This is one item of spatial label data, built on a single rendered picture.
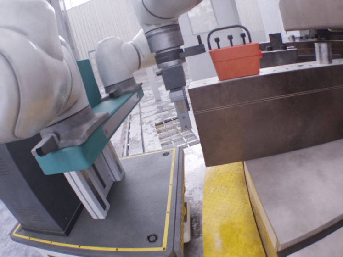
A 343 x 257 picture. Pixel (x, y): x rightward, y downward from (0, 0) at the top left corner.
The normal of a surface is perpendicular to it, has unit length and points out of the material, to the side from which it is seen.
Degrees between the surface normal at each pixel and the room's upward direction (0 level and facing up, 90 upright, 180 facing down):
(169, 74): 90
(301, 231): 0
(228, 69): 97
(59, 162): 90
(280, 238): 0
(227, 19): 90
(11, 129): 146
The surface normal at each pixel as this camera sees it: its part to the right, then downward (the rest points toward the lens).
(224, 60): -0.16, 0.53
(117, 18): 0.18, 0.34
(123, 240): -0.26, -0.89
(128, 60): 0.68, 0.14
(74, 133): -0.11, -0.82
